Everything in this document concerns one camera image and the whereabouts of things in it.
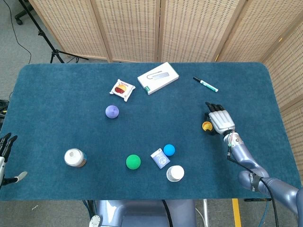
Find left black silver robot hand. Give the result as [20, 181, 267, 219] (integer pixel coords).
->
[0, 132, 28, 189]

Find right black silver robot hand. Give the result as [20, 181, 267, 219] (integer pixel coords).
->
[203, 102, 236, 136]

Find white paper cup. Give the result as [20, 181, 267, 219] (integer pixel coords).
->
[166, 165, 185, 183]

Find black chair leg with caster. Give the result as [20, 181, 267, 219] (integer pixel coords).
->
[14, 2, 34, 26]

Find white green marker pen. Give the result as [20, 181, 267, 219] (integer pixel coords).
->
[193, 76, 219, 93]

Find blue carpet table mat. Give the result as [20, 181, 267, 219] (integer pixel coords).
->
[0, 61, 299, 201]

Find blue foam ball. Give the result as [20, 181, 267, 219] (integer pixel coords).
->
[163, 144, 176, 157]

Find white lidded jar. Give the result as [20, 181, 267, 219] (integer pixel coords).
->
[63, 148, 87, 168]

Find small blue white packet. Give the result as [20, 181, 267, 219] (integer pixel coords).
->
[150, 148, 171, 169]

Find white box with green label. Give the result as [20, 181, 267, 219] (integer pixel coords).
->
[137, 61, 179, 96]

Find white table leg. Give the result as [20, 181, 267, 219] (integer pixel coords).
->
[202, 199, 210, 227]

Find green foam ball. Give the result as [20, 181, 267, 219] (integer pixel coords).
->
[125, 154, 142, 170]

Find red yellow snack packet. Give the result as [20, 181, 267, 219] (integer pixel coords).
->
[109, 79, 136, 103]

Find black tripod stand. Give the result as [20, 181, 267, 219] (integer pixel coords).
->
[18, 0, 89, 64]

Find purple foam ball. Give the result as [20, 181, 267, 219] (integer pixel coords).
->
[105, 105, 120, 119]

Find white round flange plate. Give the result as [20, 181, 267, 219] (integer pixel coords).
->
[89, 214, 102, 227]

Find blue-grey robot torso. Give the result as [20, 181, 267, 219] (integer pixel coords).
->
[96, 200, 197, 227]

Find wicker folding screen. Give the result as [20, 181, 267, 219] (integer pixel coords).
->
[28, 0, 303, 152]

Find black cable bundle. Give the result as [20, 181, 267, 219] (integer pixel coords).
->
[0, 98, 10, 123]

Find thin black floor cable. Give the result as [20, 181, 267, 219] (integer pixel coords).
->
[3, 0, 32, 65]

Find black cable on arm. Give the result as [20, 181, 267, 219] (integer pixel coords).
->
[227, 139, 278, 227]

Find blue cables under table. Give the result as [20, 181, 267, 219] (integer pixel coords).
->
[82, 200, 97, 219]

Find black cable on torso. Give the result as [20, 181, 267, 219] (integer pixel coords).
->
[161, 200, 173, 227]

